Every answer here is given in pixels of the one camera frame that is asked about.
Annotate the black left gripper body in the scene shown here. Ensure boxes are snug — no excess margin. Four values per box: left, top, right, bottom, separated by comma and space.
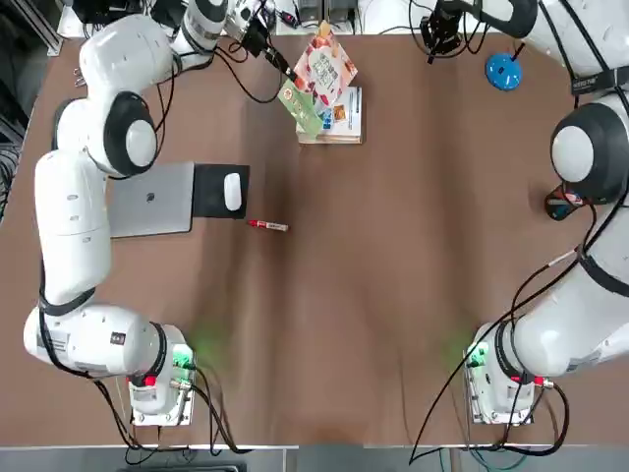
243, 19, 273, 58

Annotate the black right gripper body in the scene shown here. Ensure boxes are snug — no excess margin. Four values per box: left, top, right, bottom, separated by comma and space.
426, 0, 466, 29

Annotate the silver closed laptop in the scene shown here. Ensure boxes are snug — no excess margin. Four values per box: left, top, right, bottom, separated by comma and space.
108, 160, 197, 241

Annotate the white table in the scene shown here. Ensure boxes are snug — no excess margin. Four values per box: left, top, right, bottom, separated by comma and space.
56, 0, 542, 37

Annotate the blue desk lamp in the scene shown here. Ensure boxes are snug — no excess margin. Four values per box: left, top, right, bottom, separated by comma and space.
485, 42, 527, 93

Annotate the white computer mouse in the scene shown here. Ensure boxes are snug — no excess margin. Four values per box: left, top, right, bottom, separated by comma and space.
223, 172, 244, 212

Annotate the black mouse pad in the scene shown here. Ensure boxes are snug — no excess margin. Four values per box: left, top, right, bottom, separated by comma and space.
190, 163, 252, 220

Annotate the black ribbed power supply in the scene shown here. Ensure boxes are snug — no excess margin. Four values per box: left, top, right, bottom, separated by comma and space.
73, 0, 125, 24

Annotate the red marker pen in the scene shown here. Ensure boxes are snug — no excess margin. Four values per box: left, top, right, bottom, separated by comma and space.
248, 218, 292, 234

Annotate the black mesh pen holder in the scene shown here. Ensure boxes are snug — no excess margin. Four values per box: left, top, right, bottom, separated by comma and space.
544, 184, 589, 223

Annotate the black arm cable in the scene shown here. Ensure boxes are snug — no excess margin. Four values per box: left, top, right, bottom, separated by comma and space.
193, 365, 255, 456
406, 248, 599, 466

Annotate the teal cable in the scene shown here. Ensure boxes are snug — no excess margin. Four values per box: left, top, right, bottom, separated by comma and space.
470, 448, 528, 472

